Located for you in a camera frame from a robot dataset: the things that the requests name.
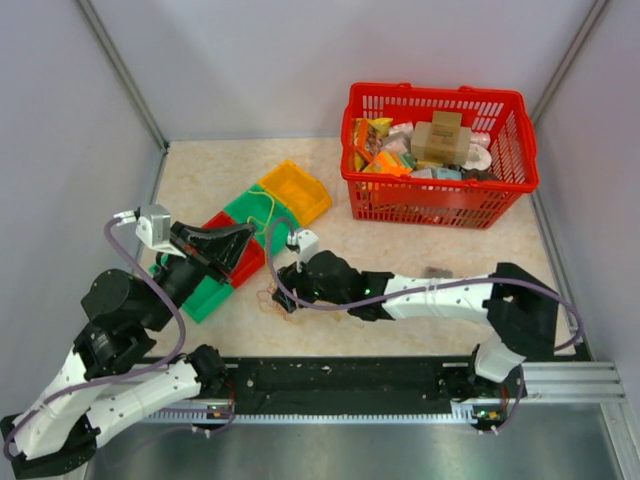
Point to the orange snack box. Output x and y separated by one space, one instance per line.
389 163

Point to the brown cardboard box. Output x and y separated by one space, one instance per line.
442 140

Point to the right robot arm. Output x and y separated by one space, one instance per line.
520 310

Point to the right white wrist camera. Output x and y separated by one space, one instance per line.
304 242

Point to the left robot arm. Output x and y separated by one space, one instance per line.
127 362

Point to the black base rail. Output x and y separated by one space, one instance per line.
355 385

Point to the red plastic shopping basket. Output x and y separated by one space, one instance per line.
472 204

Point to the green plastic bin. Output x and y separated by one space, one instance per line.
260 208
205 300

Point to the red plastic bin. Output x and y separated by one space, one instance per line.
252 259

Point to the lower green plastic bin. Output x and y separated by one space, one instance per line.
205 300

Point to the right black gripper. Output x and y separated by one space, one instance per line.
293 279

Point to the upper green plastic bin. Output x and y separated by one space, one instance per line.
260 208

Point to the grey pink small packet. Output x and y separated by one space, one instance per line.
435 272

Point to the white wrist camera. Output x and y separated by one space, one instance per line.
152 226
304 242

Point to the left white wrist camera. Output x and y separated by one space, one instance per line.
152 226

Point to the grey slotted cable duct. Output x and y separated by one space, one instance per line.
464 413

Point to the white tape roll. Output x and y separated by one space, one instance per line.
478 158

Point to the yellow plastic bin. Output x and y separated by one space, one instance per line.
301 193

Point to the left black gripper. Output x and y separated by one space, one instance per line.
234 247

